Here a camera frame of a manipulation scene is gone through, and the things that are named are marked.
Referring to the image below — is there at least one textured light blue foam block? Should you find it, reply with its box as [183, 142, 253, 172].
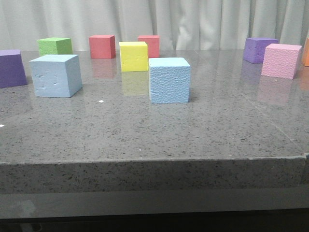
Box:
[148, 58, 191, 103]

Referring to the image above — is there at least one smooth light blue foam block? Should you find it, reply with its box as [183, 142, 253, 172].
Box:
[29, 55, 83, 97]

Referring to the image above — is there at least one red foam block behind yellow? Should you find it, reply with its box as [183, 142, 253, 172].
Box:
[138, 35, 160, 58]

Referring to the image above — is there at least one red foam block left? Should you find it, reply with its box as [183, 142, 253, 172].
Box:
[88, 35, 116, 59]

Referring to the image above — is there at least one grey-white curtain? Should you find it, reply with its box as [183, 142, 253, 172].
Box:
[0, 0, 309, 51]

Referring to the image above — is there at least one purple foam block right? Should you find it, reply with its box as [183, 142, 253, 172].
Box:
[243, 37, 279, 63]

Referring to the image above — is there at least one purple foam block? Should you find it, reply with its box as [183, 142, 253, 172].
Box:
[243, 37, 279, 63]
[0, 49, 28, 88]

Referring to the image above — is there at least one green foam block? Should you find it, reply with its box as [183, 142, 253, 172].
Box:
[37, 37, 73, 56]

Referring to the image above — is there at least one pink foam block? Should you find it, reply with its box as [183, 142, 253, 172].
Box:
[261, 43, 302, 80]

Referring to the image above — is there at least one purple foam block left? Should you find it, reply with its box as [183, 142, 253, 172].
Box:
[0, 49, 28, 88]

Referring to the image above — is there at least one orange foam block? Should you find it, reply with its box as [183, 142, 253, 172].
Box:
[301, 37, 309, 67]

